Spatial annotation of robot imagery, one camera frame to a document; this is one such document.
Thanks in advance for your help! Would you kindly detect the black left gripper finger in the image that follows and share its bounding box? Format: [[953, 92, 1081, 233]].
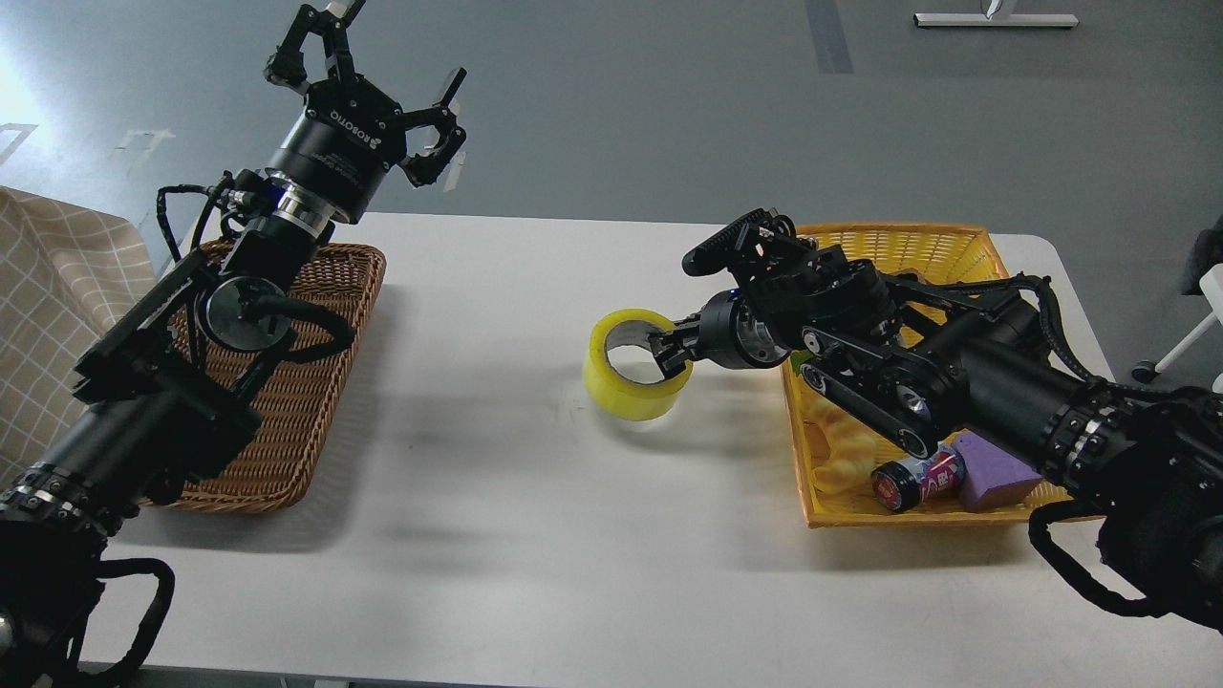
[[265, 0, 367, 97], [383, 67, 468, 187]]

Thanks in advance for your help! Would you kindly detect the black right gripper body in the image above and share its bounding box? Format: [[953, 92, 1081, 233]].
[[696, 291, 793, 370]]

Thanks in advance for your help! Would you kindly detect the white stand base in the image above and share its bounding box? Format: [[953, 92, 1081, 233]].
[[912, 1, 1080, 31]]

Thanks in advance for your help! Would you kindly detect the yellow tape roll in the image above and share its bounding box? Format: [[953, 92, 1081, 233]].
[[582, 309, 691, 422]]

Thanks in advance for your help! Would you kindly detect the beige checkered cloth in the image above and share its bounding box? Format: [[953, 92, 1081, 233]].
[[1, 187, 157, 481]]

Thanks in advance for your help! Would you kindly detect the small drink can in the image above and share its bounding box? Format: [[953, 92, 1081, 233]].
[[870, 444, 967, 514]]

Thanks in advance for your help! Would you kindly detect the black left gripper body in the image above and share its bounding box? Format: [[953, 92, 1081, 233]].
[[265, 78, 407, 224]]

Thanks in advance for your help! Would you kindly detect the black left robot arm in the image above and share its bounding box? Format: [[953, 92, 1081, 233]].
[[2, 1, 467, 687]]

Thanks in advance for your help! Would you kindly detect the yellow toy croissant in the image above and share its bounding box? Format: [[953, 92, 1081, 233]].
[[800, 391, 874, 495]]

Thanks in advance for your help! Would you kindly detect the purple foam block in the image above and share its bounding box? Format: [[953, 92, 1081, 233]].
[[951, 433, 1042, 513]]

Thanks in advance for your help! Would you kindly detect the brown wicker basket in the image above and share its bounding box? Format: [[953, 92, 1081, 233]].
[[172, 244, 386, 513]]

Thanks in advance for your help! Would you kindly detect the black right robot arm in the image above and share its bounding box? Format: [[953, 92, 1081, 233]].
[[646, 208, 1222, 631]]

